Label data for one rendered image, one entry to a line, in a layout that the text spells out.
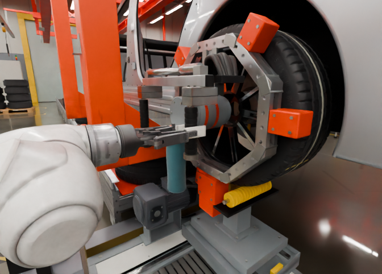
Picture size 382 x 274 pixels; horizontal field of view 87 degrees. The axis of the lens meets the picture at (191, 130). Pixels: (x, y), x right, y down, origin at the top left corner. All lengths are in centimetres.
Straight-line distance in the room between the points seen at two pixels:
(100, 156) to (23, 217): 22
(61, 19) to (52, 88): 1057
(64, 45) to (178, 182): 244
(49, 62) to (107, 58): 1248
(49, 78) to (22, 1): 361
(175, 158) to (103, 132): 48
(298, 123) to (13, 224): 56
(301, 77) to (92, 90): 86
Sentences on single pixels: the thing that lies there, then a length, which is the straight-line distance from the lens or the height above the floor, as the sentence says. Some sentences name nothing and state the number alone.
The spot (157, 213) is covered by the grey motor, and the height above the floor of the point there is 32.
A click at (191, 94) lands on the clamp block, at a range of 53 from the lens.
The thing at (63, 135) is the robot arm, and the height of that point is 87.
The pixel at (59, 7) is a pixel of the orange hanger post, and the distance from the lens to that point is 311.
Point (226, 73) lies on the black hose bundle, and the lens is 58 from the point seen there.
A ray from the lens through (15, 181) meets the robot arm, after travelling 28.
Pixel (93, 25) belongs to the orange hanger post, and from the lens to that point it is 110.
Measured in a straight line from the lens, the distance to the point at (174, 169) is 89.
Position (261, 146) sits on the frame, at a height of 77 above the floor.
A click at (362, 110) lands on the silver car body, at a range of 70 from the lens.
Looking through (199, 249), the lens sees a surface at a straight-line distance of 121.
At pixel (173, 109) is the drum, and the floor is 86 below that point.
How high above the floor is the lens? 96
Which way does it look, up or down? 13 degrees down
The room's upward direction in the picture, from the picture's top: straight up
